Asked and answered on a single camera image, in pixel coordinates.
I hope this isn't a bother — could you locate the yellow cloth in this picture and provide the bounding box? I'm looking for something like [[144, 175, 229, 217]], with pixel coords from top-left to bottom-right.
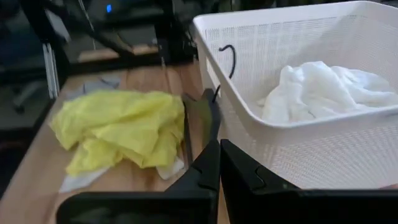
[[49, 89, 187, 177]]

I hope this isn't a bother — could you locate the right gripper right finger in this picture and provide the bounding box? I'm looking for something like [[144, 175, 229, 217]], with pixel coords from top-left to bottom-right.
[[220, 138, 398, 224]]

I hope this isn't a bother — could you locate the black clothes hanger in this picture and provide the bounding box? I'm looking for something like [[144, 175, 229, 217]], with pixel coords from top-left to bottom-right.
[[181, 44, 238, 166]]

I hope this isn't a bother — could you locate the white lace cloth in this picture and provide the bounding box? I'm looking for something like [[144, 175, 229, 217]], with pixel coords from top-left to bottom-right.
[[257, 60, 398, 124]]

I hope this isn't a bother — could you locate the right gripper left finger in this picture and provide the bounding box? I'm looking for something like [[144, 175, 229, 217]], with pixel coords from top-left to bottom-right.
[[56, 138, 222, 224]]

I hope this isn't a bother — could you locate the white perforated laundry basket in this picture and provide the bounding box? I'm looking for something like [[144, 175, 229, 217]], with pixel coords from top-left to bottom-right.
[[192, 0, 398, 191]]

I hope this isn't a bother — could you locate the black table frame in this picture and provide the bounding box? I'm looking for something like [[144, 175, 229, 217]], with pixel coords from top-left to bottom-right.
[[18, 0, 200, 101]]

